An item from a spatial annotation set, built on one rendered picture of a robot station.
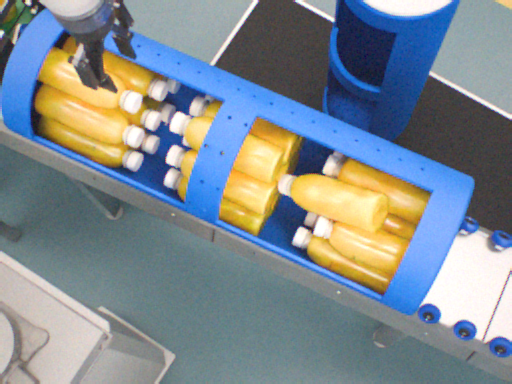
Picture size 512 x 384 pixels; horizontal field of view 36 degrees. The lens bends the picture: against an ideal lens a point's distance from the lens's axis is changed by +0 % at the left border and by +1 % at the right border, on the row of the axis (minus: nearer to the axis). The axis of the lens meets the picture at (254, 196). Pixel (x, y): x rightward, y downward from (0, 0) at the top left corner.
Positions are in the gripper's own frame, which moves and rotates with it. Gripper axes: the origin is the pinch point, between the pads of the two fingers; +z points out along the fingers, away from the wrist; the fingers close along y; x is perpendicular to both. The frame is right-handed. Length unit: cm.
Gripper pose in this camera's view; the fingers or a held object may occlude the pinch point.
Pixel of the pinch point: (115, 65)
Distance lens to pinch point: 136.2
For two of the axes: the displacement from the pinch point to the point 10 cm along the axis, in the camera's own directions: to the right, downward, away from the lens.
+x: -9.0, -4.1, 1.5
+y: 4.3, -8.8, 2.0
